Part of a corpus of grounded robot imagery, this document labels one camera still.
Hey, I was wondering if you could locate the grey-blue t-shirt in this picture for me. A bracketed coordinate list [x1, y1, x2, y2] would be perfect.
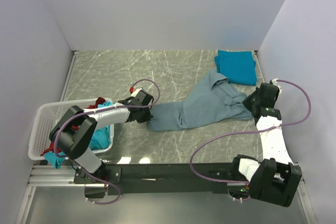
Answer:
[148, 70, 252, 132]

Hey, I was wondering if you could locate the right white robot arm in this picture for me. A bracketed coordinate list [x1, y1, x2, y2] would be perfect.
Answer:
[238, 79, 302, 207]

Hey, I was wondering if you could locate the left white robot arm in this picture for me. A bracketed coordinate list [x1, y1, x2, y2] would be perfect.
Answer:
[49, 88, 154, 174]

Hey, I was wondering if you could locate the folded teal t-shirt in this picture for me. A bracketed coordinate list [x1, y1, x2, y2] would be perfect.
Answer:
[214, 50, 257, 86]

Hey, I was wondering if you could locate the teal t-shirt in basket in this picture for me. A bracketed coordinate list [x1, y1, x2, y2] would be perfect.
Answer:
[41, 97, 113, 169]

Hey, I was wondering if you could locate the black base crossbar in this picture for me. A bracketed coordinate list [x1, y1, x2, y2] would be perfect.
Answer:
[73, 163, 248, 198]

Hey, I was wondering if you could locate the dark red t-shirt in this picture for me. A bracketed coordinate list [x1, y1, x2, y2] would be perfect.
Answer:
[39, 97, 108, 158]

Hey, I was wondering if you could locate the white plastic laundry basket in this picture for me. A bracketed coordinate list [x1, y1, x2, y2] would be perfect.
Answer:
[27, 98, 116, 161]

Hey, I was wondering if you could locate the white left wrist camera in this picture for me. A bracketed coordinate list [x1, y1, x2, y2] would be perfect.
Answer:
[130, 87, 143, 97]

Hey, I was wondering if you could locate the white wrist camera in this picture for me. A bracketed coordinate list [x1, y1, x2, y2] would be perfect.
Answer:
[130, 87, 143, 97]
[269, 78, 282, 96]

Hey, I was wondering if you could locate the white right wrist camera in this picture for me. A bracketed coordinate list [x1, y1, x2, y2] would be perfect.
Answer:
[269, 78, 282, 96]

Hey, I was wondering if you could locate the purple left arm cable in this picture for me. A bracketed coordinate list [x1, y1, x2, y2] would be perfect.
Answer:
[54, 79, 161, 183]

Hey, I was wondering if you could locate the aluminium frame rail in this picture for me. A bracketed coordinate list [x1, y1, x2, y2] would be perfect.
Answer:
[28, 163, 249, 187]

